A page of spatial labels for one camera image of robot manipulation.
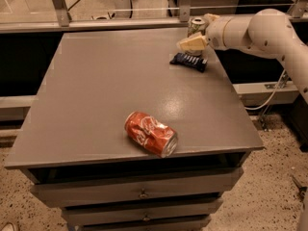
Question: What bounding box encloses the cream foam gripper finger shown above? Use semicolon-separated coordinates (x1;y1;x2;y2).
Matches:
204;13;219;23
177;32;208;51

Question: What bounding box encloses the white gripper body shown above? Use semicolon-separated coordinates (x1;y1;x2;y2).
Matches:
205;16;229;50

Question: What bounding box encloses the white green 7up can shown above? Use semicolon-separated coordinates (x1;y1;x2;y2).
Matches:
187;17;205;56

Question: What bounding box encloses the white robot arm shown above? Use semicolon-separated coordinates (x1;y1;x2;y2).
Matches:
201;9;308;231

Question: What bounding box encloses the blue rxbar wrapper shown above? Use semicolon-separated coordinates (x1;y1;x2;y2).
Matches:
169;53;207;73

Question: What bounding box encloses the crushed red coca-cola can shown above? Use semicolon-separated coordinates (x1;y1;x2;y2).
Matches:
124;112;178;158

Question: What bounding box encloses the grey drawer cabinet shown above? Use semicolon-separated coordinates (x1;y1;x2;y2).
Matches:
6;28;263;231

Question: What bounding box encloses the middle grey drawer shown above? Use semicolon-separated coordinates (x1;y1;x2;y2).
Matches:
63;197;222;226

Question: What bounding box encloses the grey drawer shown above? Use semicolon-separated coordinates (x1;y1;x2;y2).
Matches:
63;197;222;226
31;167;244;207
82;216;211;231

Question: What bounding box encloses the black tool on floor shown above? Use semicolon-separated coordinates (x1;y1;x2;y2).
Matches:
292;175;307;199

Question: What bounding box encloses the bottom grey drawer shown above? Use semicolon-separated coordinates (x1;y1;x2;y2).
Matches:
82;216;211;231

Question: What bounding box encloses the top grey drawer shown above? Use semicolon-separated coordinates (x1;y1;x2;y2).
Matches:
31;167;244;207

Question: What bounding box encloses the white shoe tip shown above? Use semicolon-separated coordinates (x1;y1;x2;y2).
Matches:
0;222;19;231

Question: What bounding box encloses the white cable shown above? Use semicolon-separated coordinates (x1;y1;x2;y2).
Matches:
244;69;288;112

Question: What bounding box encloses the grey metal railing frame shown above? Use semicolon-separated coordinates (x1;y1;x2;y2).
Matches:
0;0;307;32

